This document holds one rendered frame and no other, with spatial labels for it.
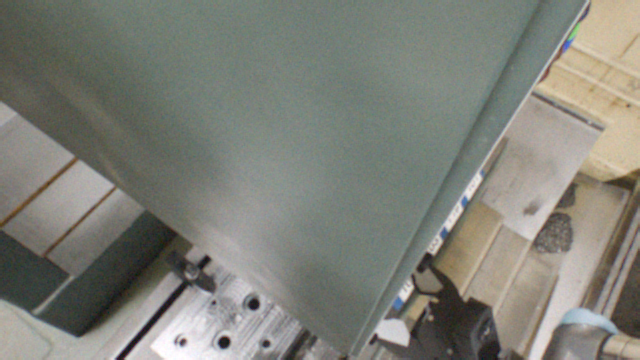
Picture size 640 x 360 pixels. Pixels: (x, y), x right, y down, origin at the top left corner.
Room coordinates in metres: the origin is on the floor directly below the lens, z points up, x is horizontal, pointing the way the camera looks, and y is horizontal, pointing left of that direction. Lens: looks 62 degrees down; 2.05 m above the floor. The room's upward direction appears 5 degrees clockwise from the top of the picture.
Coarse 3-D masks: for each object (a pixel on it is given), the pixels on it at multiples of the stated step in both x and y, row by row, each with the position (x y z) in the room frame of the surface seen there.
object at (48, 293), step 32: (160, 224) 0.51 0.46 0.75; (0, 256) 0.28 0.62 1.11; (32, 256) 0.30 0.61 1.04; (128, 256) 0.41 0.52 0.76; (0, 288) 0.23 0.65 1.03; (32, 288) 0.26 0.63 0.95; (64, 288) 0.28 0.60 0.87; (96, 288) 0.32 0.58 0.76; (64, 320) 0.23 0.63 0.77; (96, 320) 0.26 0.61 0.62
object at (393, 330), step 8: (384, 320) 0.14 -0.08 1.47; (392, 320) 0.14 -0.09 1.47; (400, 320) 0.14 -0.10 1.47; (384, 328) 0.13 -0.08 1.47; (392, 328) 0.13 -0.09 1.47; (400, 328) 0.13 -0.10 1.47; (384, 336) 0.12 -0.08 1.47; (392, 336) 0.12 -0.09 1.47; (400, 336) 0.12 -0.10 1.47; (408, 336) 0.12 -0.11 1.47
